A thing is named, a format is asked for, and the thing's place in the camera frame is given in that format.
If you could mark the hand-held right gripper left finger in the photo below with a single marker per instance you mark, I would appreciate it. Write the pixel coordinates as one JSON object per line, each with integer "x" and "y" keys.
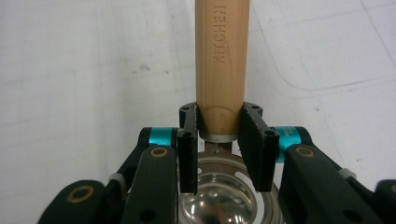
{"x": 188, "y": 149}

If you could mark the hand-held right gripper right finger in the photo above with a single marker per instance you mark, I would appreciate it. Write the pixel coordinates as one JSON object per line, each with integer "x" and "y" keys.
{"x": 258, "y": 149}

